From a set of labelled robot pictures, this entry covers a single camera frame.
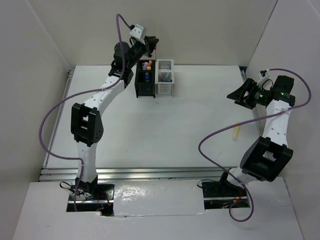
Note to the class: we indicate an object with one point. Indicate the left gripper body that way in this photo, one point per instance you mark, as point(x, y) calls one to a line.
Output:
point(142, 49)

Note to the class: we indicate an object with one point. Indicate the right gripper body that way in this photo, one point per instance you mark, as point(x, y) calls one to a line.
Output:
point(260, 95)

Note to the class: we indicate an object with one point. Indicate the pink purple highlighter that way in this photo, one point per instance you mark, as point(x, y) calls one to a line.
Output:
point(145, 65)

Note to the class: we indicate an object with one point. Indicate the clear spray bottle blue cap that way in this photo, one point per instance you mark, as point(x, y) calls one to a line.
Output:
point(147, 77)

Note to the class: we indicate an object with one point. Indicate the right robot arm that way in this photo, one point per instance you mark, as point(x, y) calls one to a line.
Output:
point(270, 153)

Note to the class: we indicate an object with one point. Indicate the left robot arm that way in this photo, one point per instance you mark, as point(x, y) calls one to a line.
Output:
point(86, 118)

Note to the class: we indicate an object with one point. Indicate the black slotted container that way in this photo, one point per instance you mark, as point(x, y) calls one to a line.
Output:
point(143, 89)

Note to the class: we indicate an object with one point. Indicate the white slotted container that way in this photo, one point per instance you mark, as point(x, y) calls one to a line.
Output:
point(164, 88)

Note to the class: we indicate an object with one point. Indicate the white foil cover panel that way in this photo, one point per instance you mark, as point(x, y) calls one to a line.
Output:
point(157, 198)

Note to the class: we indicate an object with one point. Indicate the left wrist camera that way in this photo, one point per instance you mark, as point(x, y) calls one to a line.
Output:
point(138, 32)

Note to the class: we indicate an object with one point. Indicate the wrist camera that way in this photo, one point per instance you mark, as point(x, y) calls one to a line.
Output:
point(138, 32)
point(263, 78)

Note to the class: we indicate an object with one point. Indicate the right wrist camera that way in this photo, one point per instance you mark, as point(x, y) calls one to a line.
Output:
point(263, 78)

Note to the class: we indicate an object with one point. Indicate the left side rail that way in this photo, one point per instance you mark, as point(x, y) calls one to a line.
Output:
point(58, 116)

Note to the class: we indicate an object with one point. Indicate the aluminium front rail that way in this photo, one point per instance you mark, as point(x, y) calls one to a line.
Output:
point(131, 174)

